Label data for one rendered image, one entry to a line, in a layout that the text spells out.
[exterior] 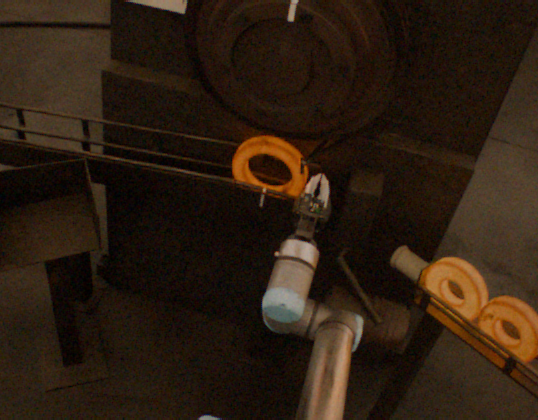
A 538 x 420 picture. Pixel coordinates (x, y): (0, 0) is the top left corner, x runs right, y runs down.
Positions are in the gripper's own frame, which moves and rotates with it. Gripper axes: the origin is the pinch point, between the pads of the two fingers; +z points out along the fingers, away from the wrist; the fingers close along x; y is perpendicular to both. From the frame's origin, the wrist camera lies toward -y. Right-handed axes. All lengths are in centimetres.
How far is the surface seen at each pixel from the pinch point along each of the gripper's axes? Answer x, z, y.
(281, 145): 10.8, 0.5, 9.5
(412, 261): -26.4, -13.9, -1.4
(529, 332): -52, -29, 11
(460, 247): -61, 45, -94
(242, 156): 19.5, -1.9, 4.1
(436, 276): -32.0, -17.6, 1.9
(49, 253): 57, -37, -4
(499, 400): -78, -19, -73
